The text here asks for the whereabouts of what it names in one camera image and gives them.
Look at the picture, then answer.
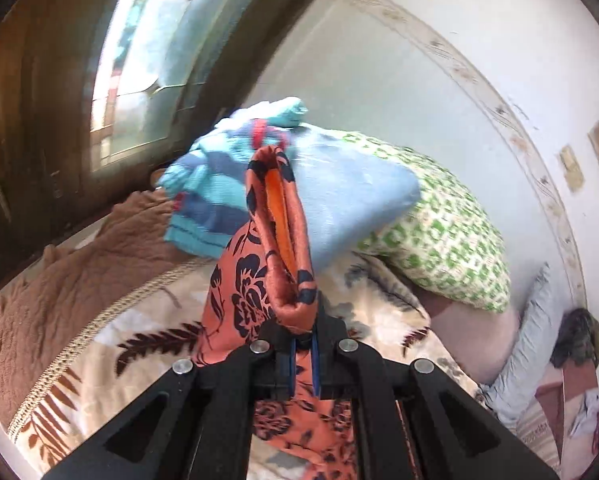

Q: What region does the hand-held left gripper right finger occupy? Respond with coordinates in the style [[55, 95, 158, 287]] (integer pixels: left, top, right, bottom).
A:
[[311, 314, 561, 480]]

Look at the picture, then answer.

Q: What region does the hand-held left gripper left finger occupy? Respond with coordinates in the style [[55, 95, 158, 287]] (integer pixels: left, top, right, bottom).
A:
[[42, 317, 303, 480]]

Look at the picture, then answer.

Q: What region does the orange floral garment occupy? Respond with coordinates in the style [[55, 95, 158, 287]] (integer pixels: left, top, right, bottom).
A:
[[192, 145, 365, 480]]

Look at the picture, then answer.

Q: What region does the pink bed sheet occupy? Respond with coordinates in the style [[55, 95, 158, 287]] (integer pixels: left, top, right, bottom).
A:
[[418, 289, 526, 386]]

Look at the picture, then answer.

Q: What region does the cream leaf-print blanket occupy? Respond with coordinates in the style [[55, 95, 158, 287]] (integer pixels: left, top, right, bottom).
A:
[[6, 252, 485, 480]]

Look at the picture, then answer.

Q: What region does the light blue cloth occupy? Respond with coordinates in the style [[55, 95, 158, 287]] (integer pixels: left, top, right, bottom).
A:
[[279, 127, 423, 273]]

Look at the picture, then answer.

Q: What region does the green patterned pillow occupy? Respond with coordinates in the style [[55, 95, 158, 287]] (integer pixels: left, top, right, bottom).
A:
[[339, 130, 513, 315]]

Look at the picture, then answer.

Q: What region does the teal blue striped garment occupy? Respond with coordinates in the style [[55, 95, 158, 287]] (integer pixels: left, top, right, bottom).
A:
[[158, 119, 300, 261]]

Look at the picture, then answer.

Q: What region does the grey-blue pillow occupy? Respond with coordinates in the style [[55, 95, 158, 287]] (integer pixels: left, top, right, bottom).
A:
[[478, 261, 569, 426]]

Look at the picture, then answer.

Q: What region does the striped woven mat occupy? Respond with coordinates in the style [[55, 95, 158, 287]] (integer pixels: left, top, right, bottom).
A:
[[508, 394, 566, 477]]

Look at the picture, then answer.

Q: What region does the brown blanket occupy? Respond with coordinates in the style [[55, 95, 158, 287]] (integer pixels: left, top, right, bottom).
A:
[[0, 190, 215, 413]]

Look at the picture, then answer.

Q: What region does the small teal rolled cloth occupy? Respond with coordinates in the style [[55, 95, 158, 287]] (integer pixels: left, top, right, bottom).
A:
[[232, 96, 311, 130]]

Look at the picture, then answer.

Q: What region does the maroon cloth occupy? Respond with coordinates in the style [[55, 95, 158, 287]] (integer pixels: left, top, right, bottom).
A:
[[533, 359, 599, 461]]

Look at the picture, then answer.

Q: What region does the dark furry cloth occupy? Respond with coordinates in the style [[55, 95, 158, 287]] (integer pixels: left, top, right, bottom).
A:
[[549, 307, 599, 371]]

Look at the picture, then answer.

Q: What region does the crumpled pale grey cloth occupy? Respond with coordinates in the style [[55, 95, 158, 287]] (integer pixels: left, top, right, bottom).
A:
[[568, 391, 599, 452]]

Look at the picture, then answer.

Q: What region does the glass window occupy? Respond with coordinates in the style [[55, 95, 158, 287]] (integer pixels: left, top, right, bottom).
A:
[[86, 0, 272, 166]]

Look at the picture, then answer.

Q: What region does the brown wooden panel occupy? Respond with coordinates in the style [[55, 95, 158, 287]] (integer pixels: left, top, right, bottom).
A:
[[0, 0, 152, 301]]

